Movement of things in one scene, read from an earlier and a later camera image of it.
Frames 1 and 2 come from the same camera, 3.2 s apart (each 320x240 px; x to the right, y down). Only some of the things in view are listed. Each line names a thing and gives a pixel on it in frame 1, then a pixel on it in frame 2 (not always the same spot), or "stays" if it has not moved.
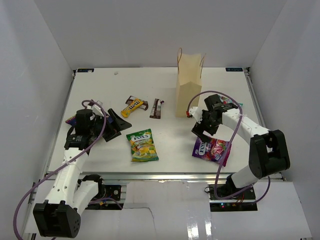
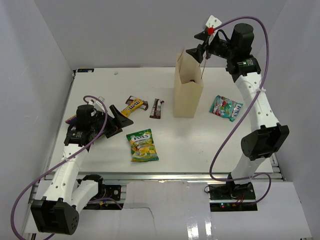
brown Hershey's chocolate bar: x=155 y=112 stays
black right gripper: x=199 y=132 -> x=197 y=53
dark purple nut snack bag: x=72 y=120 stays
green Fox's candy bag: x=142 y=146 stays
